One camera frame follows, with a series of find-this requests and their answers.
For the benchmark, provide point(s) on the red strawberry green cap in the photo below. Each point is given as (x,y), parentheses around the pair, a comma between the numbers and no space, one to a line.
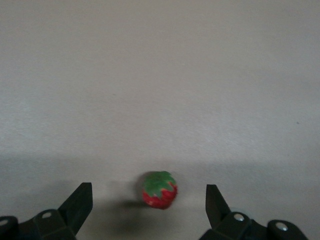
(160,191)

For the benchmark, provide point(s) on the brown table cover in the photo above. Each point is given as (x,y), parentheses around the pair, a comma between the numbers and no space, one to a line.
(160,75)

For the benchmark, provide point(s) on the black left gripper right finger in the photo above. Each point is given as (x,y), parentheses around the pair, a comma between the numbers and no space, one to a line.
(225,225)

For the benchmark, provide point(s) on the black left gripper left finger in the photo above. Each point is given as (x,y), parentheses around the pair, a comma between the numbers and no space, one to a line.
(75,212)

